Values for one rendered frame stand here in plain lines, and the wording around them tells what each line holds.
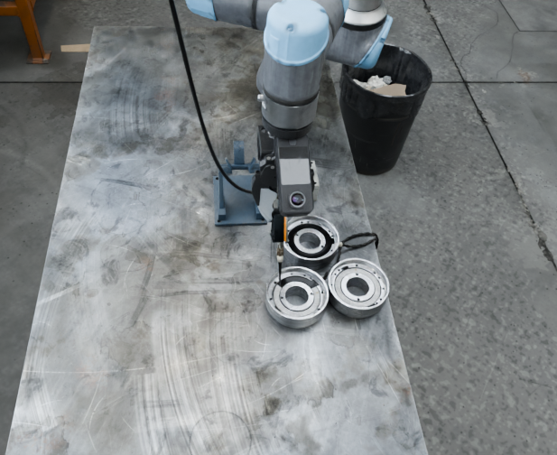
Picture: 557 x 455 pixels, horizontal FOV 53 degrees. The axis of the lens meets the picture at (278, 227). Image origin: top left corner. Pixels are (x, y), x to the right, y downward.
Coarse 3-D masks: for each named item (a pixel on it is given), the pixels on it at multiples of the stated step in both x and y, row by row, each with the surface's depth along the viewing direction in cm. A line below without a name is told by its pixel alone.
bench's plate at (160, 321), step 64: (128, 64) 137; (192, 64) 139; (256, 64) 141; (128, 128) 122; (192, 128) 124; (256, 128) 125; (320, 128) 127; (64, 192) 109; (128, 192) 110; (192, 192) 112; (320, 192) 114; (64, 256) 100; (128, 256) 101; (192, 256) 102; (256, 256) 103; (64, 320) 92; (128, 320) 93; (192, 320) 93; (256, 320) 94; (320, 320) 95; (384, 320) 96; (64, 384) 85; (128, 384) 86; (192, 384) 86; (256, 384) 87; (320, 384) 88; (384, 384) 89; (64, 448) 79; (128, 448) 80; (192, 448) 80; (256, 448) 81; (320, 448) 82; (384, 448) 82
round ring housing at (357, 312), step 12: (348, 264) 99; (360, 264) 100; (372, 264) 98; (336, 276) 98; (348, 276) 98; (360, 276) 98; (384, 276) 97; (372, 288) 96; (384, 288) 97; (336, 300) 94; (360, 300) 95; (384, 300) 94; (348, 312) 94; (360, 312) 93; (372, 312) 94
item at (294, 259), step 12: (312, 216) 104; (288, 228) 104; (300, 240) 104; (312, 240) 105; (324, 240) 102; (336, 240) 103; (288, 252) 99; (312, 252) 101; (336, 252) 101; (300, 264) 99; (312, 264) 99; (324, 264) 100
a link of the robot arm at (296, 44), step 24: (288, 0) 67; (288, 24) 64; (312, 24) 64; (288, 48) 66; (312, 48) 66; (264, 72) 71; (288, 72) 68; (312, 72) 69; (288, 96) 71; (312, 96) 72
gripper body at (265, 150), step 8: (264, 120) 77; (264, 128) 85; (272, 128) 76; (280, 128) 76; (304, 128) 76; (264, 136) 84; (272, 136) 84; (280, 136) 76; (288, 136) 76; (296, 136) 76; (264, 144) 83; (272, 144) 83; (264, 152) 82; (272, 152) 82; (264, 160) 82; (272, 160) 81; (264, 168) 81; (272, 168) 81; (264, 176) 82; (272, 176) 83; (272, 184) 84
